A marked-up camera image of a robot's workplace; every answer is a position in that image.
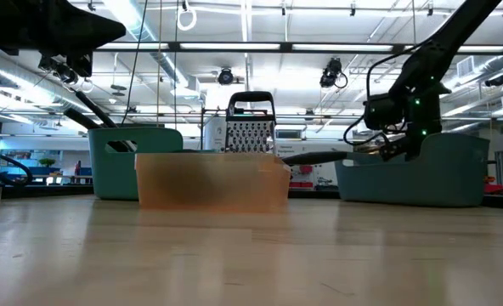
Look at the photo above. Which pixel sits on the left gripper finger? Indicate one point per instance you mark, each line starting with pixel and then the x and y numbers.
pixel 81 30

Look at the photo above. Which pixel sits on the plain black ladle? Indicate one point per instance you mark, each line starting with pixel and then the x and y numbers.
pixel 315 158

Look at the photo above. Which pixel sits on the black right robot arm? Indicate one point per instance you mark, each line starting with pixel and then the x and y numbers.
pixel 438 55

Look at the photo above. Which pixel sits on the black ceiling device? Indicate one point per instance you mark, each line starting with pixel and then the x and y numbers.
pixel 66 77

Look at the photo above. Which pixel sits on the dark blue-teal plastic bin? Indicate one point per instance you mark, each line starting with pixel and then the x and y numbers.
pixel 447 183

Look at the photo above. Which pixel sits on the black ceiling fixture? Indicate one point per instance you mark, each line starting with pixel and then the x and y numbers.
pixel 495 81

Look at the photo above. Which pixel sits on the orange-red storage bin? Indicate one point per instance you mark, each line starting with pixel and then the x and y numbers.
pixel 493 189

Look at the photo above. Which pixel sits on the green potted plant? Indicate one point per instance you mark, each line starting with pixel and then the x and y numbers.
pixel 46 162

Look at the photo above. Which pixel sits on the teal green plastic bin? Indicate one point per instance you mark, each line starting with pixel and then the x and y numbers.
pixel 115 183

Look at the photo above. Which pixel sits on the white machine box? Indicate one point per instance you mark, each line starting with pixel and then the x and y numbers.
pixel 215 136

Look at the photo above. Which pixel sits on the orange translucent plastic bin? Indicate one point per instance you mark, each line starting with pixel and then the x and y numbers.
pixel 256 187

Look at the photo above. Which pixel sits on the small black ceiling camera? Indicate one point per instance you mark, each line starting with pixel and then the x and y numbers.
pixel 225 77

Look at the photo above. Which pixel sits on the black aluminium table frame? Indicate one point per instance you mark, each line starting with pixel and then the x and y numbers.
pixel 43 191

